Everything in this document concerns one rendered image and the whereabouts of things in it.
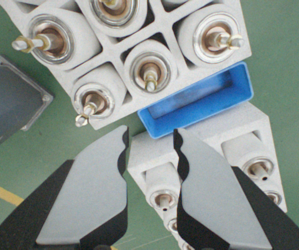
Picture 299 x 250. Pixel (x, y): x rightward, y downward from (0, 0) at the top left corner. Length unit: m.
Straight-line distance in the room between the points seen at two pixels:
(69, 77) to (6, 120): 0.20
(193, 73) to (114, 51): 0.17
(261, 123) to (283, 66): 0.25
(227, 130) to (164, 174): 0.20
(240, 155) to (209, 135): 0.09
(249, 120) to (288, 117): 0.30
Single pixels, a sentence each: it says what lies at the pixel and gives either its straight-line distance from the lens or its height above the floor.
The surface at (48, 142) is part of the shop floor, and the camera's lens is 0.79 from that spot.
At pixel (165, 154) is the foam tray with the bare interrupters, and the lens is 0.50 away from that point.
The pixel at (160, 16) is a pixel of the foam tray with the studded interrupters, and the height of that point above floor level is 0.18.
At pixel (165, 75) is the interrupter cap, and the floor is 0.25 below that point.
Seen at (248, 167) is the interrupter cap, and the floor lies 0.25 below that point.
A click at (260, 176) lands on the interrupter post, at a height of 0.28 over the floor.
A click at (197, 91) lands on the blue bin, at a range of 0.62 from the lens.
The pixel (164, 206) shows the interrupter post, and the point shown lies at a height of 0.28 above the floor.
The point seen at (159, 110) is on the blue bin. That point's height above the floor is 0.00.
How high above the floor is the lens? 0.57
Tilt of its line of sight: 62 degrees down
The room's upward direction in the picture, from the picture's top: 180 degrees counter-clockwise
